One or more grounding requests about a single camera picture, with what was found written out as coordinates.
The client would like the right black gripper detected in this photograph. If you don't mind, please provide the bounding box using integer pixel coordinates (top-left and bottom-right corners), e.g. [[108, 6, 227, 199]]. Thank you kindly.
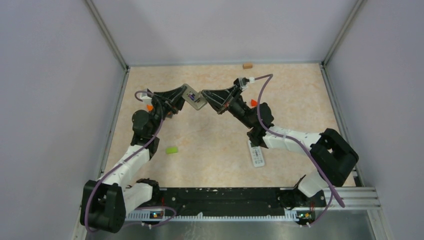
[[201, 85, 255, 130]]

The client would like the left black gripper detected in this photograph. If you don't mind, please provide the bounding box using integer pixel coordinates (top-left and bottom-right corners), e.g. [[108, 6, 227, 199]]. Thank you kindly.
[[149, 85, 189, 135]]

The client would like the white remote control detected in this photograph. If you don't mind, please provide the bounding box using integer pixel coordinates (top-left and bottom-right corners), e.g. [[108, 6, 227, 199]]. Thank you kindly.
[[182, 83, 208, 111], [247, 140, 265, 168]]

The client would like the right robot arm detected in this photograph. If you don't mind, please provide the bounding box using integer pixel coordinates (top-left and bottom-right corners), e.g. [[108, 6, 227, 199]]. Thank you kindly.
[[201, 77, 359, 206]]

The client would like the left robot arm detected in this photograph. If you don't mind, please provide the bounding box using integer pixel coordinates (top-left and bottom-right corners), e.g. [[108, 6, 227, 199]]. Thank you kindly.
[[80, 85, 188, 233]]

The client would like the white remote control upright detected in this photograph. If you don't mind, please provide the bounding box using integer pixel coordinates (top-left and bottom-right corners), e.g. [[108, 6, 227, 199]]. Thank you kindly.
[[247, 140, 265, 168]]

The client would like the red block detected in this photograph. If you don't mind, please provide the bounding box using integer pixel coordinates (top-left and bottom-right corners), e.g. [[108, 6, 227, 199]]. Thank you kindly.
[[250, 99, 258, 107]]

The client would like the green block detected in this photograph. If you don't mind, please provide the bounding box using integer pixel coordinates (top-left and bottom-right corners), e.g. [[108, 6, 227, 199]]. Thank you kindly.
[[165, 146, 179, 155]]

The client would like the tan wooden block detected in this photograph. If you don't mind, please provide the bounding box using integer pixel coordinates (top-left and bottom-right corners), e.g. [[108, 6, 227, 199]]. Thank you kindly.
[[242, 62, 253, 70]]

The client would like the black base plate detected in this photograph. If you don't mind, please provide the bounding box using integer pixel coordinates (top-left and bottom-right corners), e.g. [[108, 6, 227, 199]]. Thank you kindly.
[[141, 187, 327, 217]]

